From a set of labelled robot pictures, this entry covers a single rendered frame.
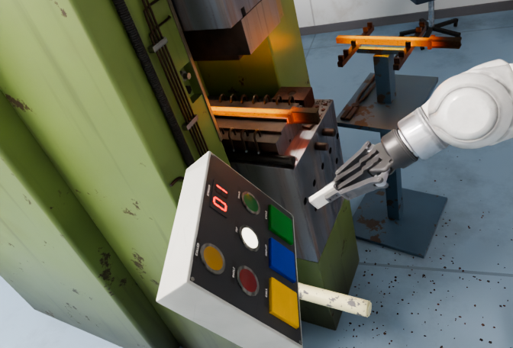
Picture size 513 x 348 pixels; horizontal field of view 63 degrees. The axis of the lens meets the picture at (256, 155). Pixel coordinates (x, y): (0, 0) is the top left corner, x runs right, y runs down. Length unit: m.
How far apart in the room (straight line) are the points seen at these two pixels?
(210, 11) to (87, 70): 0.31
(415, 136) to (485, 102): 0.23
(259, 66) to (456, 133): 1.06
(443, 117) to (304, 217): 0.84
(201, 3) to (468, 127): 0.67
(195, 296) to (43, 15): 0.62
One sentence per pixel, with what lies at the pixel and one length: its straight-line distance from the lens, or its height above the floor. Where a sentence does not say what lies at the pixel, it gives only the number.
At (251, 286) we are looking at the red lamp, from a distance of 0.79.
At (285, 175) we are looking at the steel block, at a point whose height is 0.89.
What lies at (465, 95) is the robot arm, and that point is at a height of 1.38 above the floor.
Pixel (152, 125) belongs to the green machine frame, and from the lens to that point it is 1.03.
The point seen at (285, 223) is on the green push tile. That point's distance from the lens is 0.98.
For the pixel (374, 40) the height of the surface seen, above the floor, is 0.99.
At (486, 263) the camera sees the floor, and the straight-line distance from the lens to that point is 2.16.
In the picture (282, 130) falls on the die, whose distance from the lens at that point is 1.30.
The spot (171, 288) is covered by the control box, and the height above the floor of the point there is 1.18.
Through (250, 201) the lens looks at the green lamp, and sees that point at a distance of 0.92.
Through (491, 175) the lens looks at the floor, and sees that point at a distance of 2.56.
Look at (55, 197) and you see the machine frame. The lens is 1.43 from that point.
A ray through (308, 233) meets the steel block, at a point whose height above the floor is 0.63.
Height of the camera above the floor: 1.71
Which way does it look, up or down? 36 degrees down
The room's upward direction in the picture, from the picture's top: 18 degrees counter-clockwise
